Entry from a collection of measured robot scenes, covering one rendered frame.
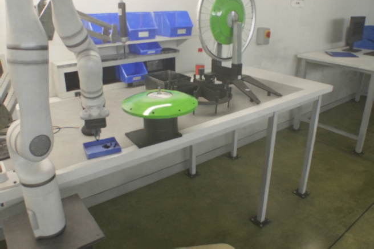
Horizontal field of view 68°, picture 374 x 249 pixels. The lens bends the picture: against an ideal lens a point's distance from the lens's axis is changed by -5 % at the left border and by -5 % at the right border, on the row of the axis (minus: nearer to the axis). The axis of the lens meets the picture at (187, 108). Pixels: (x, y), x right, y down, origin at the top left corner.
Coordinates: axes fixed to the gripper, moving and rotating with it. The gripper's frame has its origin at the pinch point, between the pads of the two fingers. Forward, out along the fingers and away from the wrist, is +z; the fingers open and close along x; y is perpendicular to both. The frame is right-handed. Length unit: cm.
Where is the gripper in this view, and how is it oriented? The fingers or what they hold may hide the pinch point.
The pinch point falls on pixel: (97, 140)
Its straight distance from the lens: 113.3
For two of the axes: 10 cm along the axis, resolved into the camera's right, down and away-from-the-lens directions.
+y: -2.9, -7.2, 6.3
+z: -1.5, 6.8, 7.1
